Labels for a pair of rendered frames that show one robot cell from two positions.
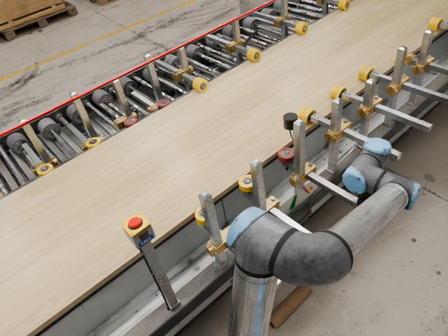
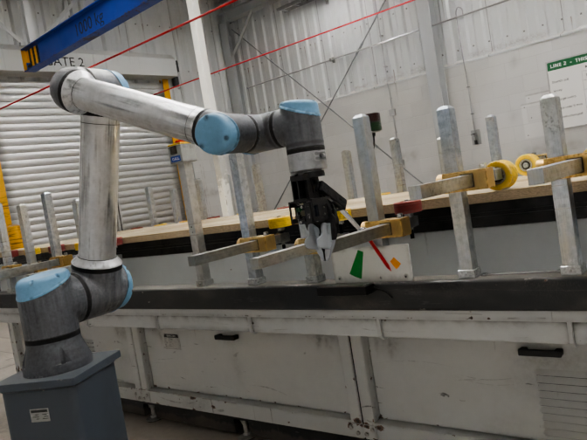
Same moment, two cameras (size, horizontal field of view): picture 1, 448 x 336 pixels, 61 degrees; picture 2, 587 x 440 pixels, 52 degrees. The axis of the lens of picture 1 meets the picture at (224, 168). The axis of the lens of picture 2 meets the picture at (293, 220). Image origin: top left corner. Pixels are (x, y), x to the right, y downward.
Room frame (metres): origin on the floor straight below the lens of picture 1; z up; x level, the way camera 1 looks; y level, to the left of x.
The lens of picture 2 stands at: (0.50, -1.89, 1.00)
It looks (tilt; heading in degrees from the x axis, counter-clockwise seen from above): 3 degrees down; 74
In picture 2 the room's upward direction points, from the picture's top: 9 degrees counter-clockwise
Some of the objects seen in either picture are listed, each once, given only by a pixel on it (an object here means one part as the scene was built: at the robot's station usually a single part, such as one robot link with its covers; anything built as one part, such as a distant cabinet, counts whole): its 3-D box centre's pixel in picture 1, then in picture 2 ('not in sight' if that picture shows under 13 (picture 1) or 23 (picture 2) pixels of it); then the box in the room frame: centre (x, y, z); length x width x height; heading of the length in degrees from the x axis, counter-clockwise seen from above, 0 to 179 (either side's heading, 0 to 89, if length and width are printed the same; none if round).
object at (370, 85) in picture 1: (365, 121); (563, 199); (1.47, -0.75, 0.87); 0.03 x 0.03 x 0.48; 34
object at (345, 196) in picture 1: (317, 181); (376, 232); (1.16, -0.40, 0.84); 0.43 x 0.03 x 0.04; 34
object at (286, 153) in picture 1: (286, 161); (410, 218); (1.31, -0.30, 0.85); 0.08 x 0.08 x 0.11
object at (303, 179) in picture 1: (302, 175); (385, 228); (1.21, -0.35, 0.85); 0.13 x 0.06 x 0.05; 124
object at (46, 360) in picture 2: not in sight; (55, 350); (0.28, -0.04, 0.65); 0.19 x 0.19 x 0.10
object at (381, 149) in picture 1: (375, 157); (300, 127); (0.95, -0.54, 1.14); 0.10 x 0.09 x 0.12; 131
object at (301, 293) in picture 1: (289, 305); not in sight; (1.00, -0.22, 0.04); 0.30 x 0.08 x 0.08; 124
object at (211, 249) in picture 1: (221, 242); (255, 244); (0.93, 0.07, 0.84); 0.13 x 0.06 x 0.05; 124
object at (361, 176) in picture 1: (363, 175); (259, 133); (0.87, -0.46, 1.14); 0.12 x 0.12 x 0.09; 41
